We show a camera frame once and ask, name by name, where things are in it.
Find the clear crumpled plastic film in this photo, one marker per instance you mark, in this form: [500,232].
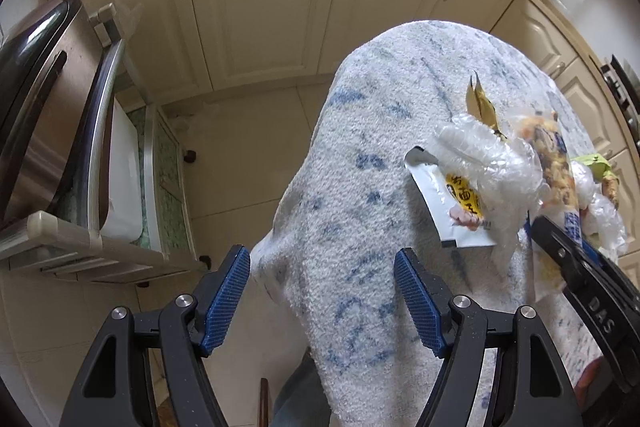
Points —
[480,152]

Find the black gas stove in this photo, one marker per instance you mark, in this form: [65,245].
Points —
[625,92]

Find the person's legs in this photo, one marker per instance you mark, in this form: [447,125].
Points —
[300,392]

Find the clear hanging plastic bag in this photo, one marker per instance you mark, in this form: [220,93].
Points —
[117,7]

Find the white storage cart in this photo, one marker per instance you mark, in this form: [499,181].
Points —
[150,187]

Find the white packet yellow label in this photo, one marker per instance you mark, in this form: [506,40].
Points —
[435,192]

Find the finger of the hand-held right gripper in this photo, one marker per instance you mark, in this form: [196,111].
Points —
[597,254]
[557,252]

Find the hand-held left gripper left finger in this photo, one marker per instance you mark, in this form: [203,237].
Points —
[225,302]

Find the person's right hand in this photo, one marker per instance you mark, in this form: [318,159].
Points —
[589,379]

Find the light green wrapper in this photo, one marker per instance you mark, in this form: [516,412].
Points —
[595,162]

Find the cream base cabinets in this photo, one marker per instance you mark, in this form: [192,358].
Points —
[270,7]

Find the wooden chair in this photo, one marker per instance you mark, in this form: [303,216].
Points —
[263,402]

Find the gold torn wrapper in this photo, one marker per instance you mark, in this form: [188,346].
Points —
[482,107]

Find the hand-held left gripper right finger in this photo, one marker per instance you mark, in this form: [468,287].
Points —
[420,302]

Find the white blue patterned tablecloth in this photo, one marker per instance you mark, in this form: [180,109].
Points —
[360,187]

